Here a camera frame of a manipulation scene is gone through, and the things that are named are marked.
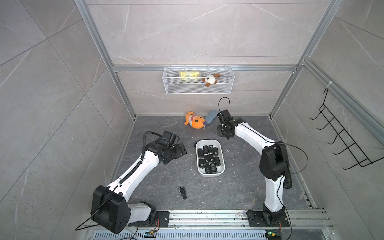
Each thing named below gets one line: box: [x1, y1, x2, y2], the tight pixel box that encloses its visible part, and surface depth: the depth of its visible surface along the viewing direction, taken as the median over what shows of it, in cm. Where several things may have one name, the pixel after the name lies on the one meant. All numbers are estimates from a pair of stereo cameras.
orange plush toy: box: [184, 111, 206, 129], surface depth 109 cm
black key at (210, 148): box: [208, 144, 214, 154], surface depth 101 cm
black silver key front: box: [179, 186, 188, 200], surface depth 83 cm
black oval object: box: [283, 168, 293, 189], surface depth 84 cm
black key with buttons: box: [210, 163, 218, 174], surface depth 92 cm
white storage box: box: [195, 139, 226, 177], surface depth 97 cm
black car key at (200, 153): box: [197, 148, 204, 159], surface depth 100 cm
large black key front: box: [213, 147, 219, 157], surface depth 99 cm
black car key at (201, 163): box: [199, 159, 205, 169], surface depth 94 cm
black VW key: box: [203, 145, 209, 154], surface depth 100 cm
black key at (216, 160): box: [214, 156, 221, 167], surface depth 95 cm
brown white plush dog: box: [201, 73, 221, 88], surface depth 88 cm
